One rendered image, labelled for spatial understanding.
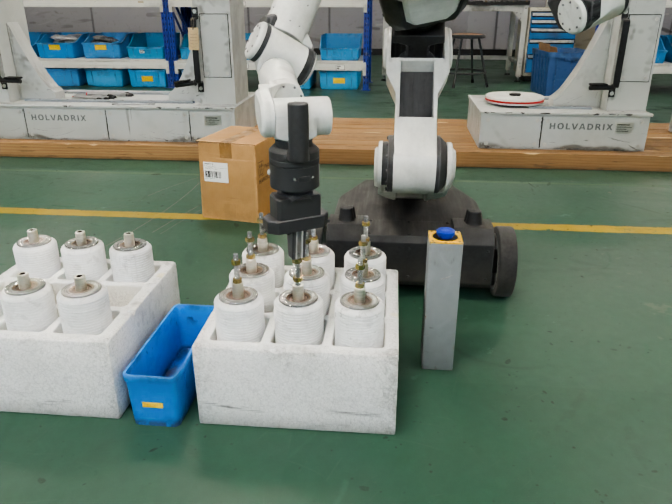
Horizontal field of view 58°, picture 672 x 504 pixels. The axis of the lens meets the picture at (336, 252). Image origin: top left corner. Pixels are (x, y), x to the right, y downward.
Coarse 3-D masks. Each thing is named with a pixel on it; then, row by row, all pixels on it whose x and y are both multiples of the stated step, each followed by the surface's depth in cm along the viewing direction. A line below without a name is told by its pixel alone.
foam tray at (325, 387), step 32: (384, 320) 124; (192, 352) 115; (224, 352) 115; (256, 352) 114; (288, 352) 113; (320, 352) 113; (352, 352) 113; (384, 352) 113; (224, 384) 117; (256, 384) 117; (288, 384) 116; (320, 384) 115; (352, 384) 115; (384, 384) 114; (224, 416) 120; (256, 416) 120; (288, 416) 119; (320, 416) 118; (352, 416) 118; (384, 416) 117
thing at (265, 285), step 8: (232, 272) 129; (272, 272) 129; (232, 280) 127; (248, 280) 125; (256, 280) 126; (264, 280) 126; (272, 280) 128; (256, 288) 126; (264, 288) 127; (272, 288) 129; (264, 296) 127; (272, 296) 130; (264, 304) 128; (272, 304) 130; (264, 312) 129
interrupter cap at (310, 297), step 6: (282, 294) 118; (288, 294) 118; (306, 294) 119; (312, 294) 118; (282, 300) 116; (288, 300) 116; (306, 300) 116; (312, 300) 116; (288, 306) 114; (294, 306) 114; (300, 306) 114; (306, 306) 114
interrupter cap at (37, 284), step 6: (12, 282) 123; (36, 282) 124; (42, 282) 123; (6, 288) 121; (12, 288) 121; (18, 288) 122; (30, 288) 122; (36, 288) 121; (42, 288) 121; (12, 294) 119; (18, 294) 118; (24, 294) 119
